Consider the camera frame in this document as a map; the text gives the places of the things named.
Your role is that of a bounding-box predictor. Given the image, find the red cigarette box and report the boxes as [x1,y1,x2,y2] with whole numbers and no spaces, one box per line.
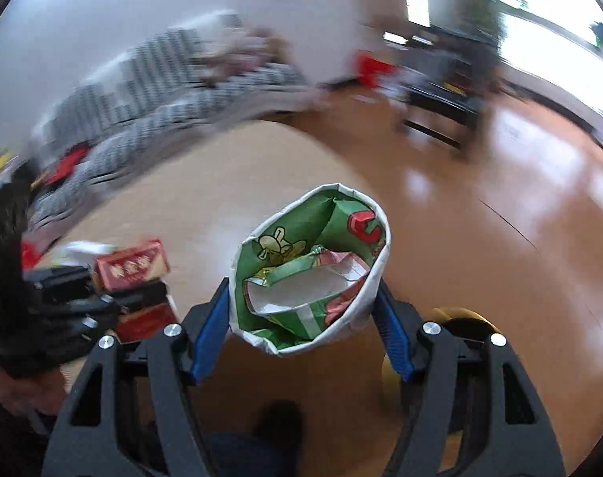
[92,239,171,292]

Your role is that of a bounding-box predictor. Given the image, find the green white snack bag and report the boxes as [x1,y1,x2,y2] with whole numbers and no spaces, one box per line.
[230,183,392,357]

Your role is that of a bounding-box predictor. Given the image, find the gold rimmed trash bin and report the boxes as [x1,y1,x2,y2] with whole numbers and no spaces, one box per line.
[380,306,504,438]

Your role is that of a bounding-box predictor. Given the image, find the person's left hand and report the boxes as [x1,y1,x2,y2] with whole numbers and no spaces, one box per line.
[0,368,68,416]

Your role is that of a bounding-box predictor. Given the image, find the person's dark shoe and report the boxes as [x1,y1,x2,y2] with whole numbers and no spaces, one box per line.
[252,399,306,476]

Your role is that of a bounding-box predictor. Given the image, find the red cushion on sofa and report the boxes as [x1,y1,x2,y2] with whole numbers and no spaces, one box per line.
[45,142,91,187]

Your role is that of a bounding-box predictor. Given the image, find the wooden oval table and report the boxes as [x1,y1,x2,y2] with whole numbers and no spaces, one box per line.
[32,118,382,359]

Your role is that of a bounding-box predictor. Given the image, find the black white striped sofa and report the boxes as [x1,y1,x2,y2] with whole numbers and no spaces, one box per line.
[26,10,320,250]

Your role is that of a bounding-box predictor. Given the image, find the black side table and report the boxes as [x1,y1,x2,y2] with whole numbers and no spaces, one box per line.
[398,26,498,156]

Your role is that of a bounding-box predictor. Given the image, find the red bag by wall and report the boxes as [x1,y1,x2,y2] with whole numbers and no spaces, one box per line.
[354,50,396,88]

